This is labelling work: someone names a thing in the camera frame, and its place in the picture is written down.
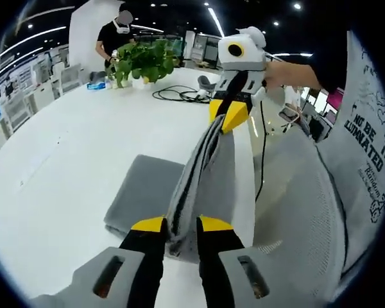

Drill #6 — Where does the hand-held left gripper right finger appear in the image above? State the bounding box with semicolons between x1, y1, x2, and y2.
196;215;316;308

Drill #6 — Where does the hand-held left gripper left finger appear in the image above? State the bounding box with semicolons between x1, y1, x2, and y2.
30;216;168;308

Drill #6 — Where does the grey towel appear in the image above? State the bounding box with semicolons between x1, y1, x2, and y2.
103;111;235;262

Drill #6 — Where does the person's right hand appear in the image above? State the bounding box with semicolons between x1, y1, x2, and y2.
264;60;296;88

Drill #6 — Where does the small grey holder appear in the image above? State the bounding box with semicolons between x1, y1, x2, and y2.
196;75;218;93

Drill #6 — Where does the green potted plant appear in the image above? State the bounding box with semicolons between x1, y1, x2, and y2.
110;39;176;88

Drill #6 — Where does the white plant pot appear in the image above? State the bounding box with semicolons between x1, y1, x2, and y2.
131;76;148;90

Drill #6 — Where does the glass vase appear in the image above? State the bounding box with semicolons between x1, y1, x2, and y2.
113;74;130;90

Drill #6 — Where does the white office chair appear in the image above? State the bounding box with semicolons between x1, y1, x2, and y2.
60;63;85;96

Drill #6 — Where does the black coiled cable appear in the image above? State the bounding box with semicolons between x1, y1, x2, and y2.
151;87;213;105

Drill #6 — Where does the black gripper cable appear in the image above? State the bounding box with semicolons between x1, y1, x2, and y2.
254;95;271;207

